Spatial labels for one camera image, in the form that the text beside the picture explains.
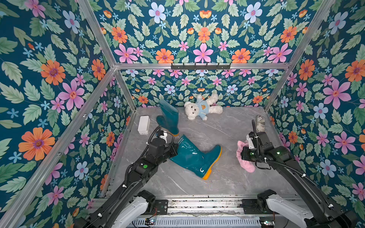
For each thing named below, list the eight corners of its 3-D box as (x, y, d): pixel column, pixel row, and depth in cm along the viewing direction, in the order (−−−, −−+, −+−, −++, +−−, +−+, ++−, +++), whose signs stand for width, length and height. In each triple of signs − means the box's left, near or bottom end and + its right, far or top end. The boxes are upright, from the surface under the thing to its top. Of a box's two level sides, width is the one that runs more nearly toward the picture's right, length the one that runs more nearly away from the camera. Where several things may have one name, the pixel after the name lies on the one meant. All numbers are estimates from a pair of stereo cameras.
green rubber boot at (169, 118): (160, 127, 109) (153, 104, 90) (166, 122, 112) (161, 98, 93) (177, 138, 102) (172, 116, 83) (182, 132, 106) (180, 109, 86)
